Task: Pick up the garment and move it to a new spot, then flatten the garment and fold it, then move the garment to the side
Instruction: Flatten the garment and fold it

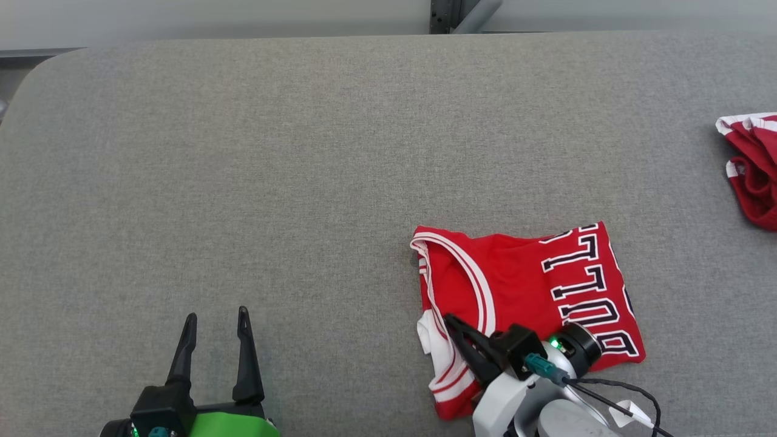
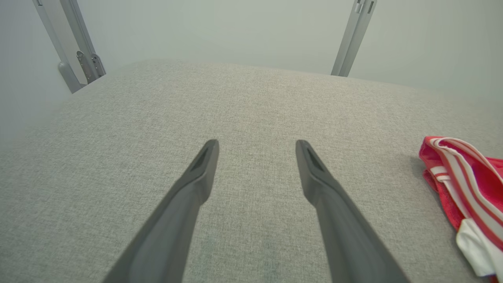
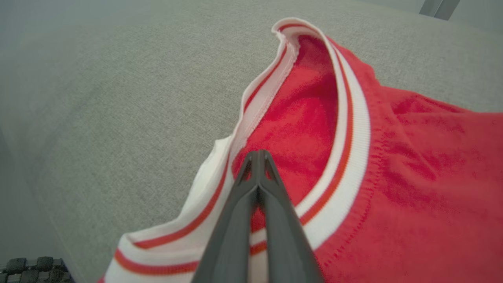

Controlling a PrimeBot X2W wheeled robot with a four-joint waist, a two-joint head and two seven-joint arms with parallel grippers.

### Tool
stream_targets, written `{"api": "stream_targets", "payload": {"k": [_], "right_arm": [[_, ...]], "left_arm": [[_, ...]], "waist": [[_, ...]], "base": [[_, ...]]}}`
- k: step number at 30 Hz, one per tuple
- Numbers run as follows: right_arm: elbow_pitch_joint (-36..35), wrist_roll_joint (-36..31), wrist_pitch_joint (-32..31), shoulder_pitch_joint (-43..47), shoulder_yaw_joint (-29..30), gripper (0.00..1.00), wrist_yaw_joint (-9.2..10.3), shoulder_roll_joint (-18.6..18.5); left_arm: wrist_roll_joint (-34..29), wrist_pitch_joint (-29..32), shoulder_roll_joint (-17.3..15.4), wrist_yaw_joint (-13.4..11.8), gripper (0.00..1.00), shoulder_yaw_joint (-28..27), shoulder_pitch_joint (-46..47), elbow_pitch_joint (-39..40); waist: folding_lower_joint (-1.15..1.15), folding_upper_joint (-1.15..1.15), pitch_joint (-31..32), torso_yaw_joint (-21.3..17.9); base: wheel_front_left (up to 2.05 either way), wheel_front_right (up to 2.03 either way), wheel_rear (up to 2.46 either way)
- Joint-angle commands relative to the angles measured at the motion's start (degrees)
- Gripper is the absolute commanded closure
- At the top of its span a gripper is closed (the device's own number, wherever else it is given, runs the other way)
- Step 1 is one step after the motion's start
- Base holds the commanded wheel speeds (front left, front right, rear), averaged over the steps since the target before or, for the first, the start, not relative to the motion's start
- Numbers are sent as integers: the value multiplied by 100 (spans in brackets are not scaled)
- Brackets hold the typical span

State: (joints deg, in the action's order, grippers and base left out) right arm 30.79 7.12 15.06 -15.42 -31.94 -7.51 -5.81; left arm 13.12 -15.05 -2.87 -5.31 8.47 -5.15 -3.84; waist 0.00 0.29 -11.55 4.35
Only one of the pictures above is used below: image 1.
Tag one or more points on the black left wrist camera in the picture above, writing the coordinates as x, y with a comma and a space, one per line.
161, 409

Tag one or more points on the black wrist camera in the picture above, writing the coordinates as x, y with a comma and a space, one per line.
519, 349
161, 409

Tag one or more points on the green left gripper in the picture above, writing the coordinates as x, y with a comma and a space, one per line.
237, 425

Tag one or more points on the grey metal tube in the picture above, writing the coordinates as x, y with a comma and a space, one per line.
479, 13

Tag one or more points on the red shorts with white trim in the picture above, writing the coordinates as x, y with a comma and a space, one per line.
759, 176

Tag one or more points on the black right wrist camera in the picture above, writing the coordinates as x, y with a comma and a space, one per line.
519, 349

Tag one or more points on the dark metal frame post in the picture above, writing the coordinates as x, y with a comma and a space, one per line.
443, 15

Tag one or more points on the red basketball jersey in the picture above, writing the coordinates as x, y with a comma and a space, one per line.
516, 279

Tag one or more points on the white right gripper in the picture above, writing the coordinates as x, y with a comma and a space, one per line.
504, 406

